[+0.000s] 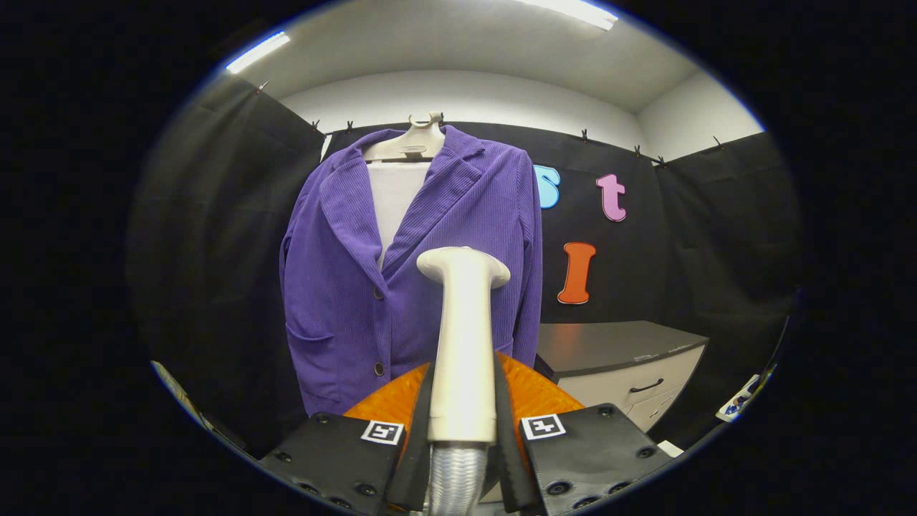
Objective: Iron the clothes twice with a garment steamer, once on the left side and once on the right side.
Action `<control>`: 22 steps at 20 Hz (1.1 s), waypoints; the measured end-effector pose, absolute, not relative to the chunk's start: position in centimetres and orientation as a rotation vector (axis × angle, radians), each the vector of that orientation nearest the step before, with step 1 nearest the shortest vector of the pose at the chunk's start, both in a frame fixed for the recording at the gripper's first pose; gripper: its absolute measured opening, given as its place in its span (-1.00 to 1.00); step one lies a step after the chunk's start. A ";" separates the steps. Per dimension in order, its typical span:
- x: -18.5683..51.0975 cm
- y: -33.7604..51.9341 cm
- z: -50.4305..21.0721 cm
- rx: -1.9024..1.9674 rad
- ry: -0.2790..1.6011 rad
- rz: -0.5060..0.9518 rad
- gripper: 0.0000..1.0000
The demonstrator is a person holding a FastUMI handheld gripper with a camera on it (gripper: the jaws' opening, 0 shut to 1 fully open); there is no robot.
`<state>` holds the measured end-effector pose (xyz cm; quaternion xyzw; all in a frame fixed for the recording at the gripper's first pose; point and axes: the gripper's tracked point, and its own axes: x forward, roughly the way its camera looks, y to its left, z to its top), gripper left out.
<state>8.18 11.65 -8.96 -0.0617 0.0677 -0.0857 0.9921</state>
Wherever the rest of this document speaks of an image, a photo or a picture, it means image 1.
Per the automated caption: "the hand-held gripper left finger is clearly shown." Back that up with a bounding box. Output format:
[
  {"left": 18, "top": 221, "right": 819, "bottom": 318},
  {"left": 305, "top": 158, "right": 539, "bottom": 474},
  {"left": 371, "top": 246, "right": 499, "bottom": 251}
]
[{"left": 256, "top": 360, "right": 436, "bottom": 515}]

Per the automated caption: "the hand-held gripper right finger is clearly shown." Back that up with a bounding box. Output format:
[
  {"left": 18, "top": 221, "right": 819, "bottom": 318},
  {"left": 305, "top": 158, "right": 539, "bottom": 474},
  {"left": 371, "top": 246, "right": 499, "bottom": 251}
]
[{"left": 493, "top": 351, "right": 674, "bottom": 516}]

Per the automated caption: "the white garment steamer head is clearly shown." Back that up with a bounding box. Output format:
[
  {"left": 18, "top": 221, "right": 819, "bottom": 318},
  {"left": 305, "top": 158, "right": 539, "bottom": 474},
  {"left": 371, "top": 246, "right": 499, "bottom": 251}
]
[{"left": 416, "top": 247, "right": 512, "bottom": 444}]

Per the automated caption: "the purple corduroy jacket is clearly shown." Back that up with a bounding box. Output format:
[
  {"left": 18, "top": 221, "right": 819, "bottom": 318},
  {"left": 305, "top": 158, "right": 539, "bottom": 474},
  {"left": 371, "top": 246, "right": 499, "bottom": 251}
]
[{"left": 279, "top": 125, "right": 544, "bottom": 418}]

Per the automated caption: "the cream clothes hanger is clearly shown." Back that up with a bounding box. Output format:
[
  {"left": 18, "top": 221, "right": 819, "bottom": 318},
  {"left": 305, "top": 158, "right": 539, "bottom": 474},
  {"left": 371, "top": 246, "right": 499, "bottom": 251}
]
[{"left": 363, "top": 111, "right": 446, "bottom": 164}]

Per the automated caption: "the dark-topped white drawer cabinet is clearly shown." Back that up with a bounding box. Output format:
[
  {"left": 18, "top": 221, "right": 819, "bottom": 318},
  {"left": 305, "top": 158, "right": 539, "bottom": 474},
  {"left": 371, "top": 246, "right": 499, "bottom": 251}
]
[{"left": 534, "top": 320, "right": 710, "bottom": 434}]

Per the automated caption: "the colourful printed packet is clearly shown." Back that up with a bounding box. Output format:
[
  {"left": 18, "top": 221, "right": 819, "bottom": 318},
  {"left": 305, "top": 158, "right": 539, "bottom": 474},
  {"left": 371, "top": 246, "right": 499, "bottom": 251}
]
[{"left": 716, "top": 365, "right": 778, "bottom": 424}]

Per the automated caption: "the plaid cloth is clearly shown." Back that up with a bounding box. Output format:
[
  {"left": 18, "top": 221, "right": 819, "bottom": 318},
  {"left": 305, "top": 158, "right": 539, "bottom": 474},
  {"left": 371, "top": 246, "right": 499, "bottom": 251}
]
[{"left": 150, "top": 360, "right": 216, "bottom": 431}]

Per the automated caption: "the black backdrop cloth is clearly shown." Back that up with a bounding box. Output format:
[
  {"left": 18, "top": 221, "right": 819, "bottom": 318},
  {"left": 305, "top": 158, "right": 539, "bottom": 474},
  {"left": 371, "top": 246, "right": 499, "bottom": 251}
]
[{"left": 125, "top": 72, "right": 803, "bottom": 459}]

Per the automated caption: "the row of black clips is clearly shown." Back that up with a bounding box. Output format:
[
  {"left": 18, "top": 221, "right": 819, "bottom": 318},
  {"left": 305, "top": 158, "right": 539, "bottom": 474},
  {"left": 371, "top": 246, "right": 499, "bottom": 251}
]
[{"left": 254, "top": 80, "right": 724, "bottom": 167}]

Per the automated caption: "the small ceiling light panel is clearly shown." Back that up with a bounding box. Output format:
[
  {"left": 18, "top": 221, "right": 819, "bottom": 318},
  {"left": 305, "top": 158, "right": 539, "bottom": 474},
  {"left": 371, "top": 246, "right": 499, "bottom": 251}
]
[{"left": 225, "top": 31, "right": 292, "bottom": 75}]

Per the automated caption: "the large ceiling light panel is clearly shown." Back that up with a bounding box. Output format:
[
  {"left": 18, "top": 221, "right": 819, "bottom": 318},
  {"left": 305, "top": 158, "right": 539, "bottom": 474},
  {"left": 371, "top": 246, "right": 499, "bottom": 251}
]
[{"left": 512, "top": 0, "right": 619, "bottom": 31}]

